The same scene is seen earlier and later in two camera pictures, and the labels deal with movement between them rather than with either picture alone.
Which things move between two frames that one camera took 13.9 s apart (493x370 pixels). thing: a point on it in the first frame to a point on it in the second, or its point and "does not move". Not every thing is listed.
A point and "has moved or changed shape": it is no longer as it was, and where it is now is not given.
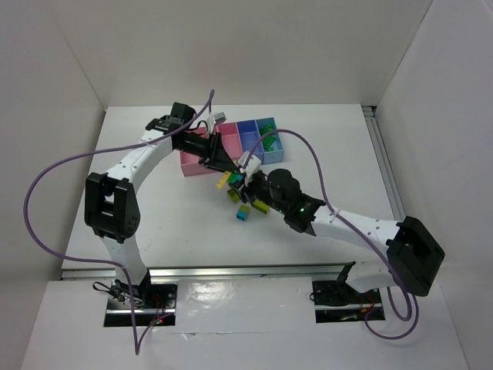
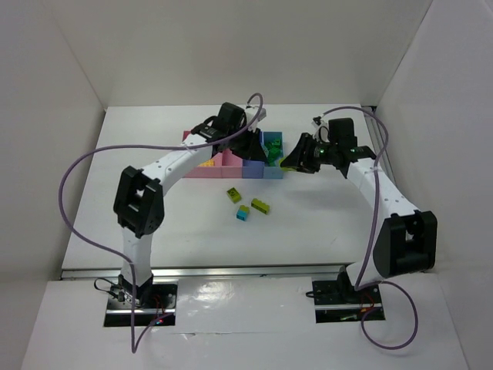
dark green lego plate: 266,142 to 273,154
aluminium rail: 282,270 does not move
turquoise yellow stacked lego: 242,212 does not move
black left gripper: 212,149 to 249,142
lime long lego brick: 261,206 does not move
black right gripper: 249,189 to 308,153
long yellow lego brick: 220,184 has moved or changed shape
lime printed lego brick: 233,195 does not move
